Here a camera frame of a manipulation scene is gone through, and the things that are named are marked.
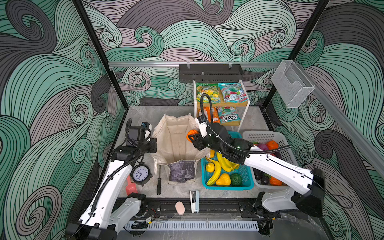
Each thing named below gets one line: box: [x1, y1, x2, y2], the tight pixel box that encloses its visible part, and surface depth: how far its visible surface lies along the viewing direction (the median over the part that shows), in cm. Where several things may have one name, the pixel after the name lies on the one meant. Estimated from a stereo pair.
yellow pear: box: [216, 173, 232, 187], surface depth 80 cm
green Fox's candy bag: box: [216, 106, 241, 124], surface depth 94 cm
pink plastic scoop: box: [125, 175, 138, 196], surface depth 81 cm
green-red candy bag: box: [218, 82, 249, 103], surface depth 79 cm
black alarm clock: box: [130, 161, 154, 187], surface depth 84 cm
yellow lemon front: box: [205, 162, 216, 173], surface depth 85 cm
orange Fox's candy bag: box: [197, 106, 221, 123], surface depth 94 cm
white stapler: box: [189, 190, 200, 214], surface depth 76 cm
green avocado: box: [230, 173, 242, 186], surface depth 80 cm
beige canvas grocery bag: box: [151, 114, 211, 184], surface depth 79 cm
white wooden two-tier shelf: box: [193, 79, 251, 132], surface depth 81 cm
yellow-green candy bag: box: [196, 82, 221, 104], surface depth 79 cm
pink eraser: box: [175, 201, 185, 216], surface depth 74 cm
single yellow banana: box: [205, 157, 222, 186], surface depth 81 cm
